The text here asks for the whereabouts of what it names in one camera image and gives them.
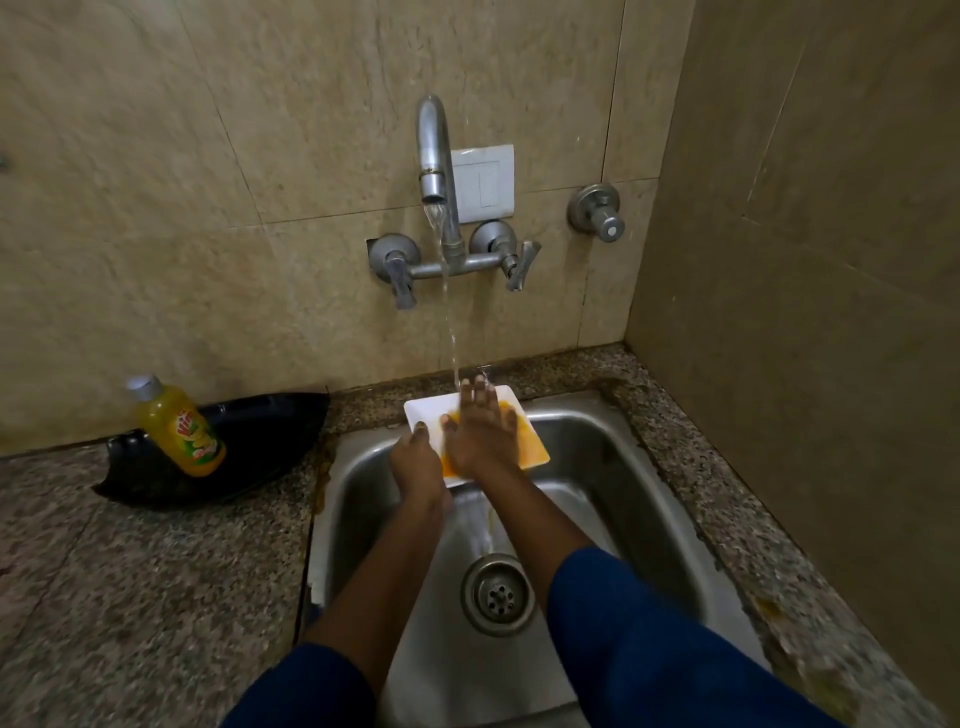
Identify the stainless steel sink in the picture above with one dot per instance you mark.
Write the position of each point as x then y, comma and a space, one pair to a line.
637, 510

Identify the steel sink drain strainer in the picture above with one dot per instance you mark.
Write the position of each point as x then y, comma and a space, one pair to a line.
498, 595

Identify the person's right hand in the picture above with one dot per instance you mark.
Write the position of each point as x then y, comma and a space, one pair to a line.
480, 435

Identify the steel wall faucet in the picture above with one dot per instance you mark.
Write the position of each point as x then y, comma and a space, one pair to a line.
435, 142

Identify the yellow dish soap bottle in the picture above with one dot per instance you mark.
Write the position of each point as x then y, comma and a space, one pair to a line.
180, 431

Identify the white rectangular plate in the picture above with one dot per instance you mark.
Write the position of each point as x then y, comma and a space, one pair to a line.
427, 412

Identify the person's left forearm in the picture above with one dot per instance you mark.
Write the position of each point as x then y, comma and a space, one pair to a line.
345, 630

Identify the black leaf-shaped tray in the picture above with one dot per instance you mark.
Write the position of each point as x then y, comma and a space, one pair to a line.
277, 435

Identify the white switch plate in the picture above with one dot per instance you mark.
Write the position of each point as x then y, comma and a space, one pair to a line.
487, 180

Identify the person's left hand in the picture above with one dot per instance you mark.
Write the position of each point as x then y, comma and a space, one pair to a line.
416, 469

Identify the steel wall valve knob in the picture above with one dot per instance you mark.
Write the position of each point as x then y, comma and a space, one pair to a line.
596, 210

